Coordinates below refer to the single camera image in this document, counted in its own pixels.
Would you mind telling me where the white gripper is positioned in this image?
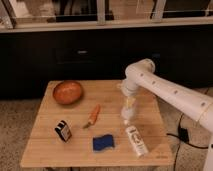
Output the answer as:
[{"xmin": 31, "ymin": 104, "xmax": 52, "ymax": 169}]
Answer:
[{"xmin": 121, "ymin": 79, "xmax": 139, "ymax": 109}]

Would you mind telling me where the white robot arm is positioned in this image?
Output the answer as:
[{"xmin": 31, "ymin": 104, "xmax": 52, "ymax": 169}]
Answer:
[{"xmin": 121, "ymin": 59, "xmax": 213, "ymax": 171}]

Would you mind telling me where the black box eraser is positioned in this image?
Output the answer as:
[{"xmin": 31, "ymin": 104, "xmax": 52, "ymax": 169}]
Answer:
[{"xmin": 55, "ymin": 120, "xmax": 72, "ymax": 142}]

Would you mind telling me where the orange carrot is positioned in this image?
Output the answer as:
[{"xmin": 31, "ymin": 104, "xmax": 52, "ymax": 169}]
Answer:
[{"xmin": 83, "ymin": 105, "xmax": 101, "ymax": 128}]

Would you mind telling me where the wooden table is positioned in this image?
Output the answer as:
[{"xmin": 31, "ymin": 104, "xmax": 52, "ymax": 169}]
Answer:
[{"xmin": 21, "ymin": 80, "xmax": 173, "ymax": 168}]

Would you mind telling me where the blue sponge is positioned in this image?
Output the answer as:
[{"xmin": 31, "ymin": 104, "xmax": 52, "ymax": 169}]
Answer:
[{"xmin": 93, "ymin": 134, "xmax": 115, "ymax": 151}]

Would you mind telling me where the orange wooden bowl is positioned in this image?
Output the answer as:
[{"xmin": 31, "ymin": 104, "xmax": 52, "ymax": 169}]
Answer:
[{"xmin": 53, "ymin": 80, "xmax": 83, "ymax": 105}]

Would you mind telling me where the dark cabinet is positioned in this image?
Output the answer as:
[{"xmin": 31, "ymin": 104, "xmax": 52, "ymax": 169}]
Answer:
[{"xmin": 0, "ymin": 26, "xmax": 213, "ymax": 99}]

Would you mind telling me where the black power cable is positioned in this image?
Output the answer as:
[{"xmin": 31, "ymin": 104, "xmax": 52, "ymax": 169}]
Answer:
[{"xmin": 165, "ymin": 113, "xmax": 213, "ymax": 171}]

